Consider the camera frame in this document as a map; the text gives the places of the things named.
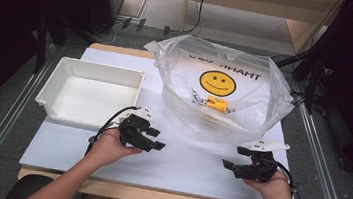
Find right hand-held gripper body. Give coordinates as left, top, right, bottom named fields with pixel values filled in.
left=233, top=137, right=291, bottom=186

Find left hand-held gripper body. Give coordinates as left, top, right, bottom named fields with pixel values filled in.
left=117, top=104, right=156, bottom=151

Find clear smiley plastic bag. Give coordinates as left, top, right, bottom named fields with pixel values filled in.
left=133, top=30, right=302, bottom=153

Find yellow drink carton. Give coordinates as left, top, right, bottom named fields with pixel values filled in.
left=204, top=94, right=230, bottom=114

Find person's right hand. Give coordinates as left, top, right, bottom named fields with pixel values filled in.
left=241, top=167, right=299, bottom=199

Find person's left hand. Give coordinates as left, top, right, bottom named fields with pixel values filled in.
left=86, top=124, right=146, bottom=174

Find white plastic bin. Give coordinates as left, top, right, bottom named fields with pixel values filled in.
left=32, top=53, right=147, bottom=136

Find black tripod stand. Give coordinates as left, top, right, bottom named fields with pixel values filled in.
left=269, top=45, right=330, bottom=117

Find person's black sleeve cloth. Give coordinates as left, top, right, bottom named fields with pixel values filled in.
left=3, top=170, right=56, bottom=199

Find black metal stand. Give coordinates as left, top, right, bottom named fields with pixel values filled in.
left=30, top=11, right=71, bottom=79

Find black cabinet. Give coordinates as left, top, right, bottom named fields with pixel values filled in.
left=80, top=0, right=127, bottom=38

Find light wooden shelf unit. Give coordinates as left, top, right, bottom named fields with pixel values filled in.
left=178, top=0, right=346, bottom=61

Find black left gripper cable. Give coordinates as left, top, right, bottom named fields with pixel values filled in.
left=85, top=101, right=140, bottom=161

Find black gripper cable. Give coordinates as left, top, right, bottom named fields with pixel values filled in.
left=85, top=101, right=140, bottom=161
left=271, top=160, right=306, bottom=199

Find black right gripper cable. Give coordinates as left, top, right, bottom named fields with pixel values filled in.
left=271, top=160, right=306, bottom=199

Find black hanging cable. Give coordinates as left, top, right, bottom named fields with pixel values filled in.
left=185, top=0, right=208, bottom=36

